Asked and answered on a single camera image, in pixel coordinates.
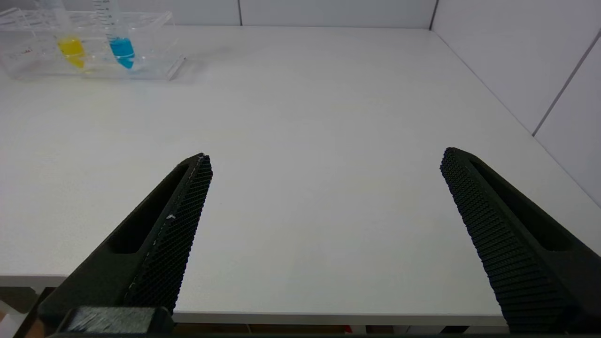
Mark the test tube with yellow pigment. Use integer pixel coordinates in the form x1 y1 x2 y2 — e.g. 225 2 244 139
35 0 88 70

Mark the clear acrylic test tube rack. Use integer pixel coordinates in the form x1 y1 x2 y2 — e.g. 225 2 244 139
0 8 186 80

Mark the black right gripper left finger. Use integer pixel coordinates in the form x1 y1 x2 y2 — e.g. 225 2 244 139
39 153 213 329

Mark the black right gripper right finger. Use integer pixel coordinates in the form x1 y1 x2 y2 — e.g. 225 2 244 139
440 147 601 331

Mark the test tube with blue pigment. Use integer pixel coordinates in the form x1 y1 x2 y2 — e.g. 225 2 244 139
92 0 136 70

